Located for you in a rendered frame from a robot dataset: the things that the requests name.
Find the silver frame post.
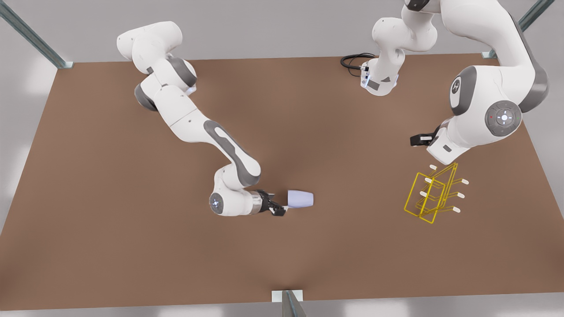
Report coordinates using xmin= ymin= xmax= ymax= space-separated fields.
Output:
xmin=271 ymin=289 xmax=307 ymax=317
xmin=482 ymin=0 xmax=557 ymax=59
xmin=0 ymin=0 xmax=74 ymax=70

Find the pale lavender cup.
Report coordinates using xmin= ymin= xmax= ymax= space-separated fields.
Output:
xmin=286 ymin=190 xmax=315 ymax=209

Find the black cable loop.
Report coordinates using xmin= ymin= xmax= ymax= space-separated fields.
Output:
xmin=340 ymin=53 xmax=378 ymax=77

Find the yellow wire cup holder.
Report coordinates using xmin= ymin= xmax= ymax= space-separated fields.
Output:
xmin=404 ymin=162 xmax=470 ymax=225

